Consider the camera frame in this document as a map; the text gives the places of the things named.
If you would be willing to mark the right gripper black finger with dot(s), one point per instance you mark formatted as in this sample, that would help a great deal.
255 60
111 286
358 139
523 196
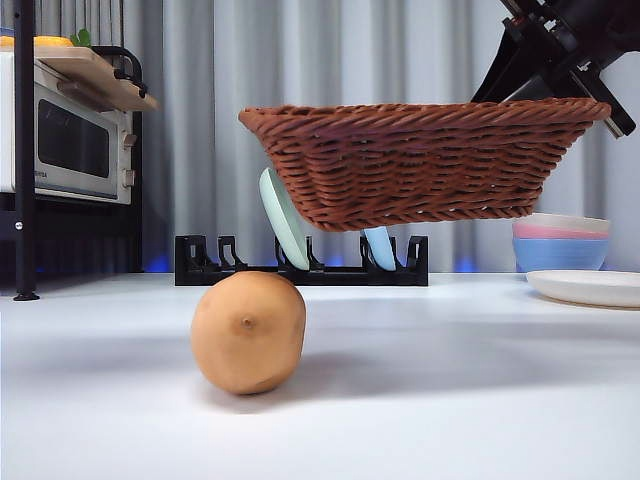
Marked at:
535 92
505 70

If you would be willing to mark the brown wicker basket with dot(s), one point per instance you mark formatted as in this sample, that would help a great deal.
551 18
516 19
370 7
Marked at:
425 170

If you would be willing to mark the brown potato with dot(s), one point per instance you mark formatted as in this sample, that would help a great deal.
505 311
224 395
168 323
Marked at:
245 340

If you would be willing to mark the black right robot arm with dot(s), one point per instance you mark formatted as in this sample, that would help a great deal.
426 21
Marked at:
600 25

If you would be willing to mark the pink bowl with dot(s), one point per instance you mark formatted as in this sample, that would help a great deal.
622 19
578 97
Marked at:
545 232

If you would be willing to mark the grey curtain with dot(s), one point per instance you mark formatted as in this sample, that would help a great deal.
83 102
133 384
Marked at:
350 50

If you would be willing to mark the blue bowl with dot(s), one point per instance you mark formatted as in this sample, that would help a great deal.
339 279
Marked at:
560 255

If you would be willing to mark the white plate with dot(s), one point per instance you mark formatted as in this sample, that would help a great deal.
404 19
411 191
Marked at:
590 289

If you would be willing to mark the pale blue plate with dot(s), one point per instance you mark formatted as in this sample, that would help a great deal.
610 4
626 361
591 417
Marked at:
381 250

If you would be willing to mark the pale green plate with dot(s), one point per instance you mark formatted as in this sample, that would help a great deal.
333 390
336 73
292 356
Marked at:
287 235

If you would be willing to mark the black plate rack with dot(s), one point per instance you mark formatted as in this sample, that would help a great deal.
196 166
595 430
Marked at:
184 260

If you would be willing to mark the wooden cutting board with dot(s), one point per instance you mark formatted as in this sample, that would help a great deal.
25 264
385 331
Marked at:
102 80

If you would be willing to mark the green leaf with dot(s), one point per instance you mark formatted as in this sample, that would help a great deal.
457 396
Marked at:
82 37

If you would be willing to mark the cream toaster oven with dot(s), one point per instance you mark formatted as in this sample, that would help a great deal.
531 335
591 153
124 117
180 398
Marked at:
72 145

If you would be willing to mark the yellow fruit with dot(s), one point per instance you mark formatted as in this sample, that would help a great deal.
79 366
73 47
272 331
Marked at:
52 42

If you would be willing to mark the black metal shelf frame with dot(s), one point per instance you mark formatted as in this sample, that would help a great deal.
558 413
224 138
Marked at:
24 150

